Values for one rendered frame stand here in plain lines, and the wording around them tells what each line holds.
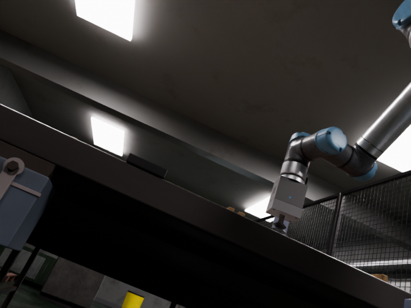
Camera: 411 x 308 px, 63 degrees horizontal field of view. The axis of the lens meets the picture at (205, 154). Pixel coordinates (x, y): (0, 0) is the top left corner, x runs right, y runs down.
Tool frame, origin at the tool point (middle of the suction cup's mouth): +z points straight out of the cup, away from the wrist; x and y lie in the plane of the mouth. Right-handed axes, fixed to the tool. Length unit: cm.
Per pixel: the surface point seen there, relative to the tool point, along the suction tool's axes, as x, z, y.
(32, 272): -717, 74, 308
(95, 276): -593, 33, 156
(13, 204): 37, 23, 50
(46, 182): 37, 18, 48
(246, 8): -111, -202, 45
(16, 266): -712, 73, 344
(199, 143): -322, -171, 53
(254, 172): -335, -168, -33
